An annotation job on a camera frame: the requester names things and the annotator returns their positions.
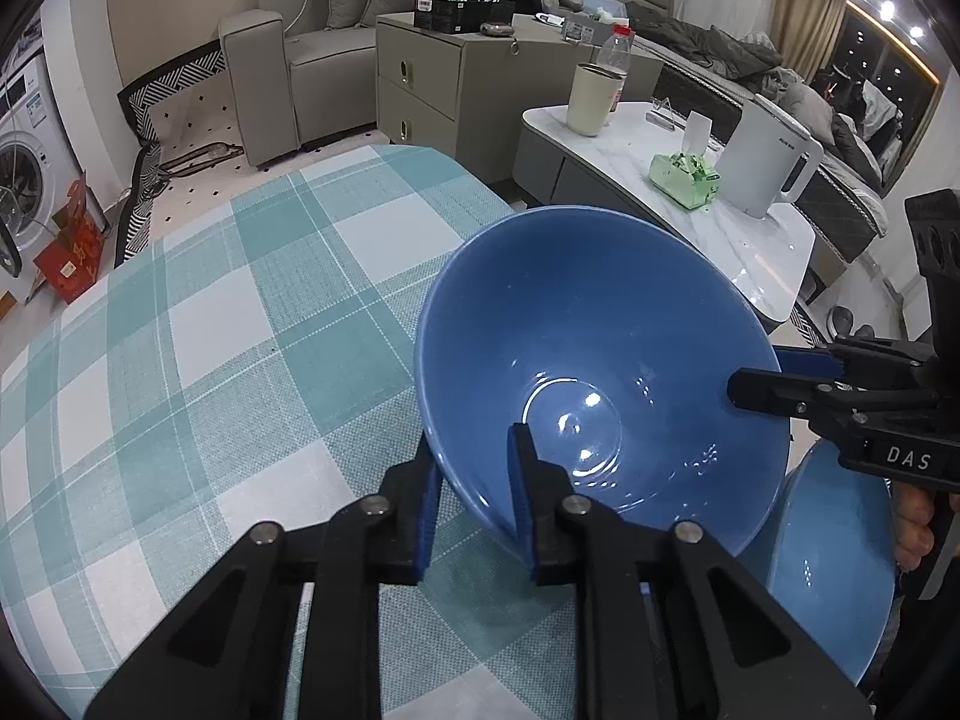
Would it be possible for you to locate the white washing machine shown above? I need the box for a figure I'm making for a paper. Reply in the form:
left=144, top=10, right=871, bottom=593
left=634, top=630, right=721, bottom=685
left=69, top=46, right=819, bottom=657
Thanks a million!
left=0, top=52, right=83, bottom=293

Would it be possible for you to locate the blue bowl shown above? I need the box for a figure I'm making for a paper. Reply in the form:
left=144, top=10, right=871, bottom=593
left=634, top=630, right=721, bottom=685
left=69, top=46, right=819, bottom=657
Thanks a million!
left=414, top=205, right=792, bottom=560
left=739, top=439, right=899, bottom=685

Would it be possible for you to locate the red cardboard box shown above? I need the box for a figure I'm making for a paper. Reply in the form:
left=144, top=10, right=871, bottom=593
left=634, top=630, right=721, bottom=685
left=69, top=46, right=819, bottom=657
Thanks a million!
left=34, top=172, right=106, bottom=305

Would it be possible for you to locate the white electric kettle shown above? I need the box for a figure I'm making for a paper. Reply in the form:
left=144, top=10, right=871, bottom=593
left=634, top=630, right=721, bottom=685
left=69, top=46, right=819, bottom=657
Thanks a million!
left=716, top=94, right=824, bottom=220

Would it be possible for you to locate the green tissue pack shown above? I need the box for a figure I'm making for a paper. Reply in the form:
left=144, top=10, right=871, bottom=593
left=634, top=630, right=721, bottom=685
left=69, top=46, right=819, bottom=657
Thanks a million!
left=649, top=111, right=725, bottom=211

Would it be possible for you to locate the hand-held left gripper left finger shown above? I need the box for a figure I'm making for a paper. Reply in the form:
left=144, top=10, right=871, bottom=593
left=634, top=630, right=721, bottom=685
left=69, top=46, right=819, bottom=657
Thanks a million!
left=86, top=435, right=443, bottom=720

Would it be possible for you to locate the white marble coffee table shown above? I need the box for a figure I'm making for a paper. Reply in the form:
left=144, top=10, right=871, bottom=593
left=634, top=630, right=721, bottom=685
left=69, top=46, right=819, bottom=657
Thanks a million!
left=514, top=101, right=817, bottom=327

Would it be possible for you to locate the grey drawer cabinet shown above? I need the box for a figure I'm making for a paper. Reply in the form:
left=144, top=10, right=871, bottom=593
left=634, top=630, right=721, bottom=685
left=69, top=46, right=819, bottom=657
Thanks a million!
left=375, top=11, right=665, bottom=185

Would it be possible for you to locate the person's right forearm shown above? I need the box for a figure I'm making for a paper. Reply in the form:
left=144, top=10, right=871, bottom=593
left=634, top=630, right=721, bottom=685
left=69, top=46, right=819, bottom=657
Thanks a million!
left=874, top=570, right=960, bottom=720

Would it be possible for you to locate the grey sofa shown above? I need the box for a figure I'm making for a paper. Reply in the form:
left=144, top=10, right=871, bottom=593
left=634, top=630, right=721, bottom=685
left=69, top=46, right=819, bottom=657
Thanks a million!
left=219, top=0, right=890, bottom=263

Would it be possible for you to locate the person's right hand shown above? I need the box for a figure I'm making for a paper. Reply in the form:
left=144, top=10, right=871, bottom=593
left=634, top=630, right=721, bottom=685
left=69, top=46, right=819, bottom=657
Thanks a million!
left=892, top=481, right=936, bottom=572

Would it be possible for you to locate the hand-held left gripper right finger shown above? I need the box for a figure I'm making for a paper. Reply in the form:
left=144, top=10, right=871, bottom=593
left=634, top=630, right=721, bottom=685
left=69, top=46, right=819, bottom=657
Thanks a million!
left=507, top=424, right=875, bottom=720

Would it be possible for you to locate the clear plastic bottle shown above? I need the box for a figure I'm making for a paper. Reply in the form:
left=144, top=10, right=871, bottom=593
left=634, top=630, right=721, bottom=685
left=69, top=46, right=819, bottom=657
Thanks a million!
left=592, top=24, right=636, bottom=113

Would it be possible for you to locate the grey quilted blanket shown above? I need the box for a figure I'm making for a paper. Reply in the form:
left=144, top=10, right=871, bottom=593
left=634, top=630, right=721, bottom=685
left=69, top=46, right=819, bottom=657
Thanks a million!
left=626, top=4, right=890, bottom=263

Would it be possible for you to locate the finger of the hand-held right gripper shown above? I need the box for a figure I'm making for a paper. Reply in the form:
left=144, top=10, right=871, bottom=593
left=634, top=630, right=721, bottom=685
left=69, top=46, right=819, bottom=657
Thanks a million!
left=726, top=366, right=938, bottom=436
left=775, top=334, right=938, bottom=391

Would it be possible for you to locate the beige curtain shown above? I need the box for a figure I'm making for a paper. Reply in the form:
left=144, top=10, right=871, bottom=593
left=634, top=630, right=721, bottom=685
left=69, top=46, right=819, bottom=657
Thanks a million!
left=772, top=0, right=848, bottom=87

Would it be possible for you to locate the black box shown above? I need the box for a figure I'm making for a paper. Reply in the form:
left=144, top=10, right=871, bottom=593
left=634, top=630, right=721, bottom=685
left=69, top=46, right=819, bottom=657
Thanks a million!
left=415, top=0, right=515, bottom=35

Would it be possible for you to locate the cream tumbler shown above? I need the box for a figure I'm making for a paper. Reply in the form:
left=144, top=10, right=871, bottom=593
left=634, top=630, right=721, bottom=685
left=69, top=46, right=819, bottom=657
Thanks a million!
left=565, top=62, right=627, bottom=137

